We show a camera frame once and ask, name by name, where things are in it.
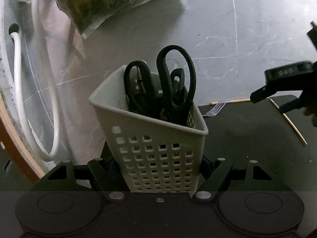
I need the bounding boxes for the bamboo chopstick with purple band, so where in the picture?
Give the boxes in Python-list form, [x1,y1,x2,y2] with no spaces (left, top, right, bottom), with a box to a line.
[269,98,308,146]

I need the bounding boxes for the white perforated utensil basket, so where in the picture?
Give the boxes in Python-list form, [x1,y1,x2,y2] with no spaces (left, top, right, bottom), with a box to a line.
[89,66,208,195]

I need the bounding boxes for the black handled scissors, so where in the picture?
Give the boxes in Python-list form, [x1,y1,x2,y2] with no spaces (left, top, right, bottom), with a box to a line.
[124,45,197,127]

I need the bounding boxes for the black handled kitchen knife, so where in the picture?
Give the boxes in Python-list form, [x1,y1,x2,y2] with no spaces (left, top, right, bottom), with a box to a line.
[170,68,185,97]

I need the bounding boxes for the person's right hand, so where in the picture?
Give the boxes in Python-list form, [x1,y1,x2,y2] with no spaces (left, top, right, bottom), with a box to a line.
[303,107,317,127]

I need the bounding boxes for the silver fork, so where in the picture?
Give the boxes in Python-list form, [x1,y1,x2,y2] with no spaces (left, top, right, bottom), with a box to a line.
[203,102,226,117]

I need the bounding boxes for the white flexible hose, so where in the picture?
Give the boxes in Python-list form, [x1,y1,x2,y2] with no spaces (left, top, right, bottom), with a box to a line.
[8,0,60,162]

